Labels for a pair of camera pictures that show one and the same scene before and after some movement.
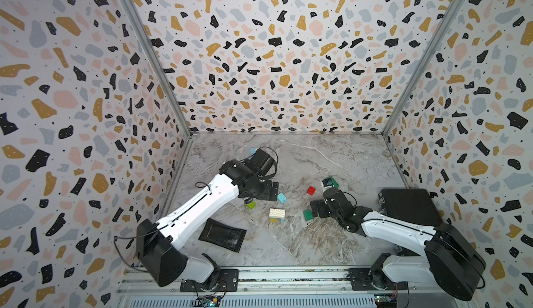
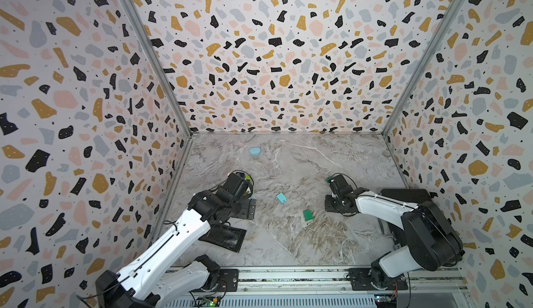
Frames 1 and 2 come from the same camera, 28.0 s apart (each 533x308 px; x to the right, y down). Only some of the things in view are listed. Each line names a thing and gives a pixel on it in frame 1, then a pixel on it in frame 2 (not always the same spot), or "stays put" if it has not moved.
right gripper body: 323,211 -> 332,204
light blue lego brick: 282,198 stays put
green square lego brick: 307,214 stays put
